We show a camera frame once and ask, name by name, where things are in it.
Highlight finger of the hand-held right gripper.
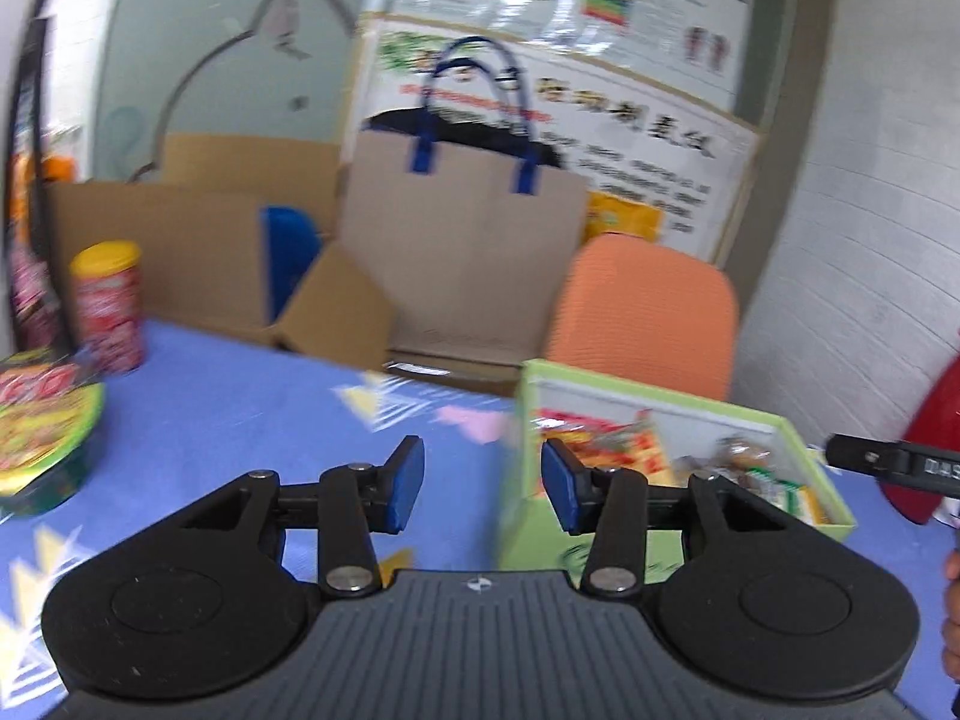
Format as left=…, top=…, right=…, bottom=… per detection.
left=825, top=433, right=960, bottom=497

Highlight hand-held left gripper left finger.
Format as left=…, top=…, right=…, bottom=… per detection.
left=180, top=435, right=427, bottom=601

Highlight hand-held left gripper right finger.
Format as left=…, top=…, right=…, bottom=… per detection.
left=541, top=439, right=781, bottom=601

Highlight red snack packet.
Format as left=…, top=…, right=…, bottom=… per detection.
left=536, top=409, right=670, bottom=482

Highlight green cardboard box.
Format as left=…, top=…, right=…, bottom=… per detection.
left=496, top=358, right=857, bottom=590

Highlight green candy packet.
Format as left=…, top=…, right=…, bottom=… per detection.
left=746, top=465, right=800, bottom=515

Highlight person's right hand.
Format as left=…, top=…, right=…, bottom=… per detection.
left=940, top=546, right=960, bottom=685

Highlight person's red clothing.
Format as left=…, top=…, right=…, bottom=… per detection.
left=879, top=352, right=960, bottom=526

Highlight yellow snack packet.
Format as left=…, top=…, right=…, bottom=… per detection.
left=791, top=486, right=830, bottom=527

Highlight brown wrapped snack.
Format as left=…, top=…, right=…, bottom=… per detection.
left=716, top=437, right=775, bottom=475

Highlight orange chair back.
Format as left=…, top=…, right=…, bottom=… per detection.
left=544, top=232, right=740, bottom=402

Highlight blue patterned tablecloth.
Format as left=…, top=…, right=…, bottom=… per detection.
left=0, top=319, right=960, bottom=720

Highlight blue plastic seat cushion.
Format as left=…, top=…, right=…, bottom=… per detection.
left=261, top=206, right=325, bottom=322

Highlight open cardboard box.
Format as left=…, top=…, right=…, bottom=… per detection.
left=45, top=131, right=398, bottom=373

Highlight red canister yellow lid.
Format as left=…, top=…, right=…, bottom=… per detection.
left=70, top=240, right=146, bottom=375

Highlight text poster board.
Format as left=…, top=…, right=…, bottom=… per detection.
left=351, top=11, right=762, bottom=265

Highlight instant noodle bowl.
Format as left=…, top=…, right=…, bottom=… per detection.
left=0, top=351, right=107, bottom=520

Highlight pink snack bag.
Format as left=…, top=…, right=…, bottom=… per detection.
left=9, top=240, right=67, bottom=352

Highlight brown paper bag blue handles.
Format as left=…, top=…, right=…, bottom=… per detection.
left=337, top=36, right=593, bottom=361

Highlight grey cat wall decal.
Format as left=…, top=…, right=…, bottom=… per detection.
left=129, top=0, right=362, bottom=182

